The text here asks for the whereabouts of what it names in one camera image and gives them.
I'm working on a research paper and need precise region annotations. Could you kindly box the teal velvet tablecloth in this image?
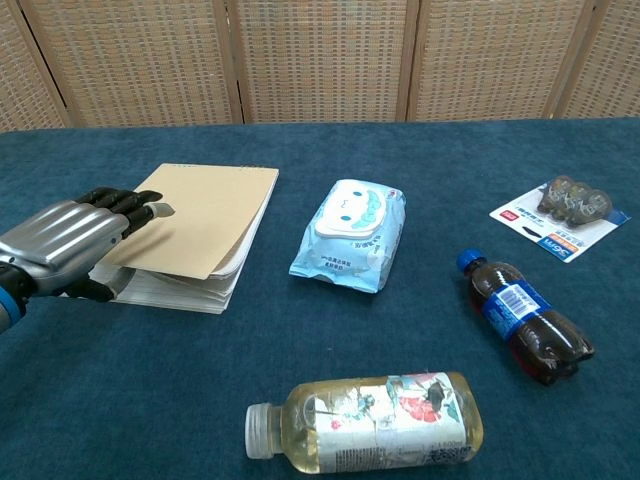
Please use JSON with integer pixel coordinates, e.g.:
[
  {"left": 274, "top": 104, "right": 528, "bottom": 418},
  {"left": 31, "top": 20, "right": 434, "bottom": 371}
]
[{"left": 0, "top": 117, "right": 640, "bottom": 480}]

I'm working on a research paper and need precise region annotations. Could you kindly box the floral label tea bottle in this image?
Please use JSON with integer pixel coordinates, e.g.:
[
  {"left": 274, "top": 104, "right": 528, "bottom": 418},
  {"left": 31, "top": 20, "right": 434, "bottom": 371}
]
[{"left": 244, "top": 370, "right": 485, "bottom": 475}]

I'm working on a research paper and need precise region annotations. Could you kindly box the tan spiral notebook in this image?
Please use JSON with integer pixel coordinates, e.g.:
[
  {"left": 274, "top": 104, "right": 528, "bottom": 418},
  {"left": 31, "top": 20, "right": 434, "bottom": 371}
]
[{"left": 87, "top": 162, "right": 280, "bottom": 315}]

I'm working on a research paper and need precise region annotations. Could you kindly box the woven wooden folding screen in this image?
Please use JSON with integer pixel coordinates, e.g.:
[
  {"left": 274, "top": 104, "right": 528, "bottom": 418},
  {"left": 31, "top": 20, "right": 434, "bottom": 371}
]
[{"left": 0, "top": 0, "right": 640, "bottom": 133}]

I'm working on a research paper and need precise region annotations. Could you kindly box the light blue wet wipes pack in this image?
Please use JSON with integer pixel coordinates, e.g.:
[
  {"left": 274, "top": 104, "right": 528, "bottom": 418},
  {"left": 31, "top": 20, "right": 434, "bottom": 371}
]
[{"left": 288, "top": 178, "right": 407, "bottom": 296}]

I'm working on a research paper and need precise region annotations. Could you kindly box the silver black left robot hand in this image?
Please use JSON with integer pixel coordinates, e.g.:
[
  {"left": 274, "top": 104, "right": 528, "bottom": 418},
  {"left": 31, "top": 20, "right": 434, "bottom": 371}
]
[{"left": 0, "top": 186, "right": 177, "bottom": 304}]

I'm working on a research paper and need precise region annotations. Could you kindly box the blue label cola bottle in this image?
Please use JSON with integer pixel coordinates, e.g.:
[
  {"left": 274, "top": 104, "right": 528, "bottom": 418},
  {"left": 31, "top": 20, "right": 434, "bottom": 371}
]
[{"left": 455, "top": 247, "right": 597, "bottom": 386}]

